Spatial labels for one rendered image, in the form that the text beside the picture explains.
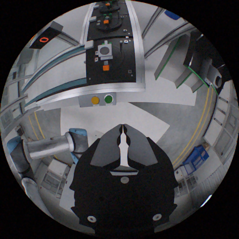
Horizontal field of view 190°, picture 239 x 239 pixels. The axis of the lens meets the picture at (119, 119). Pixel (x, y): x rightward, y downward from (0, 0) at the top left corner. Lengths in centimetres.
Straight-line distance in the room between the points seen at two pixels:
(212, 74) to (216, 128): 380
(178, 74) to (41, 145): 69
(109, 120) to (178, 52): 57
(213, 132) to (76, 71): 426
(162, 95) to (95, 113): 48
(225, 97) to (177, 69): 379
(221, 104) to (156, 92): 374
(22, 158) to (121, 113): 64
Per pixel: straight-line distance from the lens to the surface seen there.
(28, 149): 41
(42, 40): 36
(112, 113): 52
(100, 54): 28
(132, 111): 52
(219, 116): 401
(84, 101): 44
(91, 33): 51
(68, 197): 321
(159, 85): 54
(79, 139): 44
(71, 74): 52
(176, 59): 36
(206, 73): 26
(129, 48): 41
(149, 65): 53
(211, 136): 410
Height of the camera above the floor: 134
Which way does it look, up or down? 62 degrees down
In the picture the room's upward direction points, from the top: 178 degrees counter-clockwise
